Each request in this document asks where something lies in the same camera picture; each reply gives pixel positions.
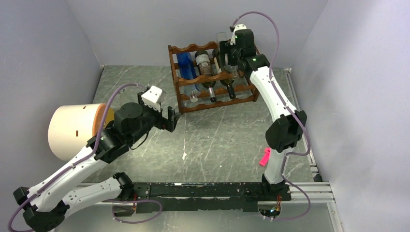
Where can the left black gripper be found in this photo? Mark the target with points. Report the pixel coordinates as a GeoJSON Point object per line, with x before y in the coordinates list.
{"type": "Point", "coordinates": [163, 123]}

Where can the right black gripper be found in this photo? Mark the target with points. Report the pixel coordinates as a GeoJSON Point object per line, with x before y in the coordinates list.
{"type": "Point", "coordinates": [225, 48]}

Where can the labelled green wine bottle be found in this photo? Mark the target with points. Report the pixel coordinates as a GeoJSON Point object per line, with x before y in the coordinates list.
{"type": "Point", "coordinates": [205, 68]}

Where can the blue square glass bottle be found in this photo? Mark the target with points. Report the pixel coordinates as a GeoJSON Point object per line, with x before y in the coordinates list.
{"type": "Point", "coordinates": [187, 72]}

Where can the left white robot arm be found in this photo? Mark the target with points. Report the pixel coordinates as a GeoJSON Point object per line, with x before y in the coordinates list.
{"type": "Point", "coordinates": [47, 204]}

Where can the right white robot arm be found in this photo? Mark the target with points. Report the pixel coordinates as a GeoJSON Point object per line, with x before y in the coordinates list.
{"type": "Point", "coordinates": [287, 127]}

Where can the wooden wine rack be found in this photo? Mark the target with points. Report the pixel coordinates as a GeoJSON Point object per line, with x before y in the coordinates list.
{"type": "Point", "coordinates": [179, 82]}

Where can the pink plastic clip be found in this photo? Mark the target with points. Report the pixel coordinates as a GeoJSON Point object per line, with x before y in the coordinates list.
{"type": "Point", "coordinates": [263, 162]}

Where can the white orange cylinder drum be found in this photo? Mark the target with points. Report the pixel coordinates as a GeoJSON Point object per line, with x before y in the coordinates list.
{"type": "Point", "coordinates": [71, 126]}

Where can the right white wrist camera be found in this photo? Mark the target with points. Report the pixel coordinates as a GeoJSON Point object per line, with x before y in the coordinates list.
{"type": "Point", "coordinates": [234, 29]}

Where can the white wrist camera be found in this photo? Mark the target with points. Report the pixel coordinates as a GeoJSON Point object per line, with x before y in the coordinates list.
{"type": "Point", "coordinates": [153, 98]}
{"type": "Point", "coordinates": [234, 29]}

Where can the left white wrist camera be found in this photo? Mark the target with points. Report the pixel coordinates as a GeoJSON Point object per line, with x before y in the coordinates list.
{"type": "Point", "coordinates": [153, 98]}

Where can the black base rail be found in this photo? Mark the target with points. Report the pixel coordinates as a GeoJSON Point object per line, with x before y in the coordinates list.
{"type": "Point", "coordinates": [245, 196]}

